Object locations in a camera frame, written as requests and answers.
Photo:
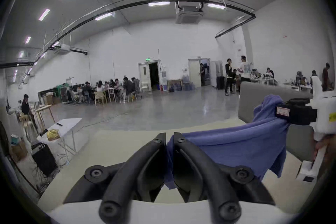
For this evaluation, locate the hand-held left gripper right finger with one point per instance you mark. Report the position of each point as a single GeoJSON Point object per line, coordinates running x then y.
{"type": "Point", "coordinates": [202, 165]}

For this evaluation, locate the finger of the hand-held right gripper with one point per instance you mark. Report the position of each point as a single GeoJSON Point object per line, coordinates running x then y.
{"type": "Point", "coordinates": [296, 114]}

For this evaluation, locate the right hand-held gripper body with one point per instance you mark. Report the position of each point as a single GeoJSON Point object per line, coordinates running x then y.
{"type": "Point", "coordinates": [326, 112]}

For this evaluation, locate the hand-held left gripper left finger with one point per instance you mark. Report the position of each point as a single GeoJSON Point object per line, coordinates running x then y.
{"type": "Point", "coordinates": [136, 165]}

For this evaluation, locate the blue garment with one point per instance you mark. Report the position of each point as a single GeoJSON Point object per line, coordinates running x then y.
{"type": "Point", "coordinates": [236, 144]}

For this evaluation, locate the person's right hand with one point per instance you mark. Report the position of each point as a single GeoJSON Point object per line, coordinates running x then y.
{"type": "Point", "coordinates": [331, 144]}

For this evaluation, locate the bed with beige sheet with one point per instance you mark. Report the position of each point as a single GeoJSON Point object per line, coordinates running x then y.
{"type": "Point", "coordinates": [110, 146]}

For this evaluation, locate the grey padded headboard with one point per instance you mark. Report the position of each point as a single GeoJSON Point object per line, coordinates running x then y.
{"type": "Point", "coordinates": [252, 102]}

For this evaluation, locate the white folding table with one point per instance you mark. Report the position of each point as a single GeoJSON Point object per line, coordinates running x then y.
{"type": "Point", "coordinates": [69, 124]}

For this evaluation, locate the black suitcase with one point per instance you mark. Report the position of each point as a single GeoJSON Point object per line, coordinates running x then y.
{"type": "Point", "coordinates": [220, 83]}

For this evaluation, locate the group of people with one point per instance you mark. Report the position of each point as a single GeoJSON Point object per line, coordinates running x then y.
{"type": "Point", "coordinates": [105, 89]}

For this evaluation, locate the group of water bottles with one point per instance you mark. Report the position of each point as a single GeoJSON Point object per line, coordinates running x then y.
{"type": "Point", "coordinates": [181, 84]}

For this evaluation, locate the yellow bag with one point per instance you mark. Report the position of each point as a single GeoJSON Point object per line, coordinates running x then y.
{"type": "Point", "coordinates": [53, 135]}

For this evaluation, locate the black box on floor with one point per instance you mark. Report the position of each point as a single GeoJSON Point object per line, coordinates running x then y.
{"type": "Point", "coordinates": [44, 158]}

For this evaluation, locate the wooden table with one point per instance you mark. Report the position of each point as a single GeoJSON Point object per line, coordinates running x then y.
{"type": "Point", "coordinates": [43, 107]}

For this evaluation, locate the cardboard carton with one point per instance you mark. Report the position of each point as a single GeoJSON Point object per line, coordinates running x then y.
{"type": "Point", "coordinates": [17, 149]}

